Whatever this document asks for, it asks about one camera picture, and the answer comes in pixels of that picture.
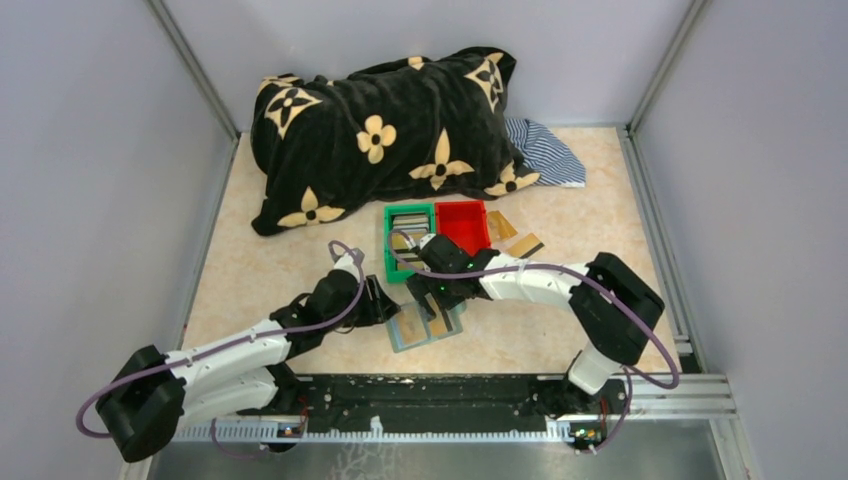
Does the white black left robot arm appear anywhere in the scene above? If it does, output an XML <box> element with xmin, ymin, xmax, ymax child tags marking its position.
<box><xmin>94</xmin><ymin>269</ymin><xmax>401</xmax><ymax>463</ymax></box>

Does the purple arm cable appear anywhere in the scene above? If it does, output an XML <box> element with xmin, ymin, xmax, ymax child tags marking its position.
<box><xmin>386</xmin><ymin>229</ymin><xmax>681</xmax><ymax>454</ymax></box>
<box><xmin>75</xmin><ymin>239</ymin><xmax>367</xmax><ymax>460</ymax></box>

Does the red plastic bin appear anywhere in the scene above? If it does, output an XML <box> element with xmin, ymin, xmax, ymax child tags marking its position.
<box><xmin>434</xmin><ymin>200</ymin><xmax>491</xmax><ymax>255</ymax></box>

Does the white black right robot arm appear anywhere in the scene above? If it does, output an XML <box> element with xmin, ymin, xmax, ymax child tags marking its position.
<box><xmin>392</xmin><ymin>233</ymin><xmax>670</xmax><ymax>412</ymax></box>

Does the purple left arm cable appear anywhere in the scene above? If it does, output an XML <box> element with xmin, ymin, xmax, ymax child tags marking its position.
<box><xmin>75</xmin><ymin>239</ymin><xmax>367</xmax><ymax>460</ymax></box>

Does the gold card with stripe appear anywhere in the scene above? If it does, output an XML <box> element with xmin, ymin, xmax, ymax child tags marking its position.
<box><xmin>506</xmin><ymin>233</ymin><xmax>545</xmax><ymax>259</ymax></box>

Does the gold card in holder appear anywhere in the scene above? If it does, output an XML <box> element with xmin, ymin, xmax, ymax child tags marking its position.
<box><xmin>426</xmin><ymin>295</ymin><xmax>462</xmax><ymax>340</ymax></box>

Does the mint green card holder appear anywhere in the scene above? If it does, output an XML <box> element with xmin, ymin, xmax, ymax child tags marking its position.
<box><xmin>386</xmin><ymin>302</ymin><xmax>466</xmax><ymax>353</ymax></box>

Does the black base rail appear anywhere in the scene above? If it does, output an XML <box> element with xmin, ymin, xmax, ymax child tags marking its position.
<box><xmin>242</xmin><ymin>374</ymin><xmax>625</xmax><ymax>434</ymax></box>

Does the black floral blanket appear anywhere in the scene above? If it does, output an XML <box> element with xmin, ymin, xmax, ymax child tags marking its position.
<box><xmin>250</xmin><ymin>46</ymin><xmax>541</xmax><ymax>237</ymax></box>

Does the green plastic bin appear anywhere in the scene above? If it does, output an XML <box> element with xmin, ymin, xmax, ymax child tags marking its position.
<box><xmin>383</xmin><ymin>203</ymin><xmax>436</xmax><ymax>283</ymax></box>

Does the gold patterned card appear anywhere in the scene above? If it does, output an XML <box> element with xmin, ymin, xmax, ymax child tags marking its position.
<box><xmin>486</xmin><ymin>210</ymin><xmax>518</xmax><ymax>243</ymax></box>

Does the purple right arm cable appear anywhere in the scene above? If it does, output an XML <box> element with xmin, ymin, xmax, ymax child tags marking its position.
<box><xmin>386</xmin><ymin>229</ymin><xmax>681</xmax><ymax>454</ymax></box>

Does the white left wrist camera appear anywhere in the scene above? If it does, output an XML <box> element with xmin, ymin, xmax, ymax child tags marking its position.
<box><xmin>333</xmin><ymin>248</ymin><xmax>364</xmax><ymax>279</ymax></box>

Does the blue white striped cloth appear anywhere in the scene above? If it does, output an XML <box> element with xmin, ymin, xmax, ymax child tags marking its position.
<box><xmin>505</xmin><ymin>118</ymin><xmax>587</xmax><ymax>188</ymax></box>

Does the stack of cards in bin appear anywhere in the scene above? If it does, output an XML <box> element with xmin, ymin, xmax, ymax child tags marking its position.
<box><xmin>389</xmin><ymin>212</ymin><xmax>431</xmax><ymax>252</ymax></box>

